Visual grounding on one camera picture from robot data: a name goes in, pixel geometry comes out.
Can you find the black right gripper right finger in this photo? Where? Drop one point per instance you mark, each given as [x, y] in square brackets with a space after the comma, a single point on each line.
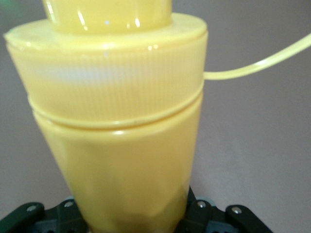
[213, 221]

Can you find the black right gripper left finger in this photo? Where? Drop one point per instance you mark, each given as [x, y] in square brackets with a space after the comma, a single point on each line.
[48, 221]

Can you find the yellow squeeze bottle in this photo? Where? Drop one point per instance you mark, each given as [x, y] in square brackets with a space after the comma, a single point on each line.
[121, 97]

